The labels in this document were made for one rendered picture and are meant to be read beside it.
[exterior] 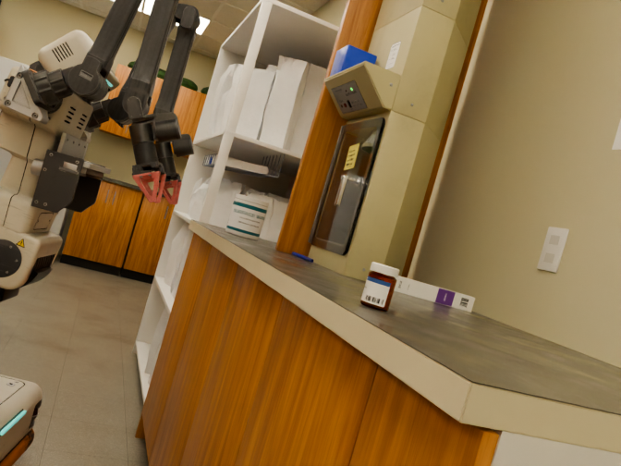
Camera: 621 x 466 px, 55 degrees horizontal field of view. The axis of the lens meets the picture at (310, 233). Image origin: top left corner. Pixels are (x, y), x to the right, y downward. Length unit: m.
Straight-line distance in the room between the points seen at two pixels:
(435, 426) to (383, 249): 1.05
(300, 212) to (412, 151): 0.47
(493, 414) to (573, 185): 1.12
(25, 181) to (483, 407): 1.49
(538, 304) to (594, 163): 0.38
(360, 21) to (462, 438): 1.65
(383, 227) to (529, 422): 1.10
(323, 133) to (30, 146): 0.88
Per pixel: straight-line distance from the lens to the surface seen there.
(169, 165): 2.01
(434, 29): 1.77
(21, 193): 1.84
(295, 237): 1.96
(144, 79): 1.61
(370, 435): 0.79
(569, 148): 1.72
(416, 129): 1.70
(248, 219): 2.20
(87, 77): 1.62
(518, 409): 0.62
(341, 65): 1.86
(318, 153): 1.97
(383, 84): 1.67
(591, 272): 1.54
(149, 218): 6.53
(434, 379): 0.63
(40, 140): 1.82
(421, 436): 0.69
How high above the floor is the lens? 1.03
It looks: level
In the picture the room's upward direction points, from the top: 16 degrees clockwise
